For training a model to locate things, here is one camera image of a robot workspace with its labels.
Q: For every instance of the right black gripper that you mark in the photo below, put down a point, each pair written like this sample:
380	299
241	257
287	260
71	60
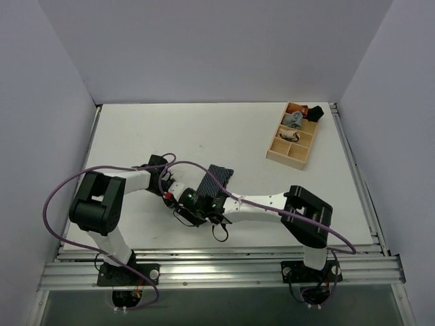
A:
206	200

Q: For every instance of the navy striped underwear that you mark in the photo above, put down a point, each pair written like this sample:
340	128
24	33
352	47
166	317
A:
210	184

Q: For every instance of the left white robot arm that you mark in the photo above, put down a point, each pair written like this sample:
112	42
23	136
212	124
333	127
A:
97	206

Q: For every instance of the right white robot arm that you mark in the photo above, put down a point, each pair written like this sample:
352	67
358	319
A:
302	213

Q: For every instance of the wooden compartment tray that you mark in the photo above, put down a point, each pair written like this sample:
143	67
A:
293	154

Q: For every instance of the beige rolled garment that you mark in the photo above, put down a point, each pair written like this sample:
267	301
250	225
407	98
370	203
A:
288	135

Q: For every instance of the grey rolled garment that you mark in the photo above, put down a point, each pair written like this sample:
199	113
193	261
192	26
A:
293	120

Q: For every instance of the orange rolled garment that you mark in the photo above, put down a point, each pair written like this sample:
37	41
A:
304	109

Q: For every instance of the black rolled garment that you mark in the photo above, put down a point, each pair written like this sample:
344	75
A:
314	114

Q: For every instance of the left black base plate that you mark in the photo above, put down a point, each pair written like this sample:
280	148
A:
118	276

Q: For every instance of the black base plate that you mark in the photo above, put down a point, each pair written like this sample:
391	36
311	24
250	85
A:
297	272
118	276

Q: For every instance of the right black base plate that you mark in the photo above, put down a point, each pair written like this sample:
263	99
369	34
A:
297	272

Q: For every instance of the aluminium rail frame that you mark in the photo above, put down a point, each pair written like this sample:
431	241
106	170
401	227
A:
220	268

